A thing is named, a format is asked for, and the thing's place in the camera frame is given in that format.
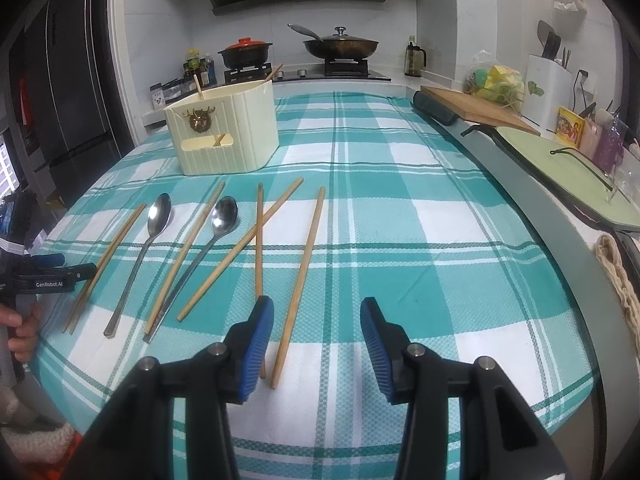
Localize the pink glittery container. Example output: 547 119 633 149
580 109 629 174

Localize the white knife block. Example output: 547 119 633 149
525 53 574 129

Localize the metal spoon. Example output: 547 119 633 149
103 193 174 337
142 196 240 345

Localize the row of spice jars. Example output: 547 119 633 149
149 77 197 107

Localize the yellow-capped sauce bottle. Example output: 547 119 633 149
185 49 202 86

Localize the person's left hand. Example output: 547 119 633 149
0 306 41 367

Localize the glass wok lid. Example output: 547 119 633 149
317 26 369 44

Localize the grey spatula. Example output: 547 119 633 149
287 23 322 42

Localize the black clay pot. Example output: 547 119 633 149
217 46 274 71

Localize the dark rolled pouch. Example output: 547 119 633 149
412 91 459 126

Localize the plastic bag with yellow contents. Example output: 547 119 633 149
462 50 527 109

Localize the thin black handle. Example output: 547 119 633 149
549 147 632 207

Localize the white fuzzy garment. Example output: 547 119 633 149
0 385 83 480

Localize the cream utensil holder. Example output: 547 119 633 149
165 80 280 177

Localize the beige knitted cloth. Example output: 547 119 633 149
594 233 640 357

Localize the red pot lid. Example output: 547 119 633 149
224 37 268 51

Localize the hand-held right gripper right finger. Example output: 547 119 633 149
360 296 576 480

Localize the black wok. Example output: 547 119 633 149
302 39 380 61

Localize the yellow printed box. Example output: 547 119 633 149
555 106 586 149

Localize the wooden cutting board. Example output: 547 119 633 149
420 86 542 137

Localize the dark refrigerator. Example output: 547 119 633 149
0 0 123 203

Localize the teal checkered tablecloth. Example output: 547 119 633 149
37 91 597 480

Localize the black gas stove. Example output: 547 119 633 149
223 57 392 84

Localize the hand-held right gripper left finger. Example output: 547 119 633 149
70 296 276 480

